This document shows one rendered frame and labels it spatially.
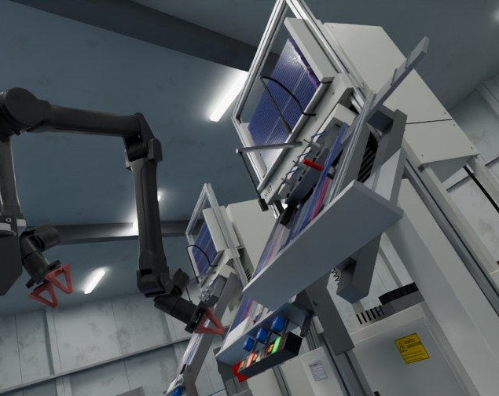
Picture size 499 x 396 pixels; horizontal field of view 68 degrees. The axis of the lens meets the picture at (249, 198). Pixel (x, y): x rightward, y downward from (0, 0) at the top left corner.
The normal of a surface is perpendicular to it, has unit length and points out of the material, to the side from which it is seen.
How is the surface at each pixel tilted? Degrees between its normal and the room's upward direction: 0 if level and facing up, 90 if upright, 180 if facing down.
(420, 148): 90
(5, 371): 90
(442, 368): 90
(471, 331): 90
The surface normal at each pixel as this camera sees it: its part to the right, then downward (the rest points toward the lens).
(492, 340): 0.37, -0.53
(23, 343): 0.56, -0.55
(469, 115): -0.75, 0.00
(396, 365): -0.88, 0.15
